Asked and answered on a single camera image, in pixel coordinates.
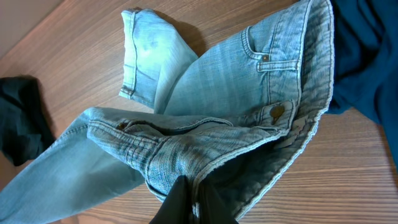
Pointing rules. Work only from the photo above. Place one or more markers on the light blue denim shorts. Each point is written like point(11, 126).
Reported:
point(237, 116)

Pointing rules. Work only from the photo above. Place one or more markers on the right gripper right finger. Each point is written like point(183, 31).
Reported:
point(212, 208)

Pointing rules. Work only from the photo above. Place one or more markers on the black crumpled garment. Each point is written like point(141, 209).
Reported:
point(25, 133)

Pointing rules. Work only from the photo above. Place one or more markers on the dark blue t-shirt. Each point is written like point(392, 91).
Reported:
point(366, 62)

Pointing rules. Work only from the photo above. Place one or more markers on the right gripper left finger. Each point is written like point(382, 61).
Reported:
point(176, 207)

